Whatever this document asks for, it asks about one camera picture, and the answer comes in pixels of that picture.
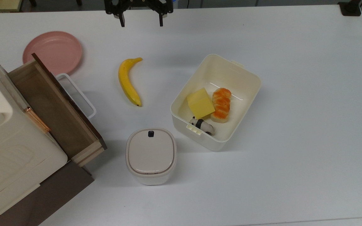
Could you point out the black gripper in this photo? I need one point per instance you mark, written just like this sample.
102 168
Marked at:
137 3

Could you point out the yellow foam cube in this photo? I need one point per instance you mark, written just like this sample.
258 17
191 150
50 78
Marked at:
200 105

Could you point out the white open plastic box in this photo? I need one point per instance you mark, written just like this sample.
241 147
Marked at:
247 94

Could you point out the yellow banana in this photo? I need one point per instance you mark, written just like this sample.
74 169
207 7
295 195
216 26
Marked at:
127 83

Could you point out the pink plate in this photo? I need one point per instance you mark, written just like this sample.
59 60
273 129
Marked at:
52 50

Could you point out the orange glazed bread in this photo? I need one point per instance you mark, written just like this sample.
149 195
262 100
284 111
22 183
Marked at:
222 105

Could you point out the panda toy figure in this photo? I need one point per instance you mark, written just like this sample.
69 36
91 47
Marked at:
203 125

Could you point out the open wooden drawer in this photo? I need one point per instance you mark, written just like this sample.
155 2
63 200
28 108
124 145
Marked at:
55 110

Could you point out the cream trash can with lid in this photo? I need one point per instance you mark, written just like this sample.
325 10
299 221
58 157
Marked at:
151 155

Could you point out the copper latch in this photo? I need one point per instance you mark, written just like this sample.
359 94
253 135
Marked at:
37 119

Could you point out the dark brown wooden cabinet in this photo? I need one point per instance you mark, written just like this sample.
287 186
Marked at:
52 194

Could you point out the black clamp base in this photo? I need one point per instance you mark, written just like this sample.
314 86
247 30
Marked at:
350 8

